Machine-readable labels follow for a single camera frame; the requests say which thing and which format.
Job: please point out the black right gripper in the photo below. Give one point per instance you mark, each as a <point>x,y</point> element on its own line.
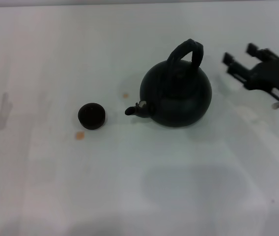
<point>274,75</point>

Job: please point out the black round teapot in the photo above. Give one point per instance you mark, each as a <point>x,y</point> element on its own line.
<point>178,103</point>

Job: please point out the dark brown teacup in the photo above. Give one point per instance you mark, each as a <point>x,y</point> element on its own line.
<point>91,116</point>

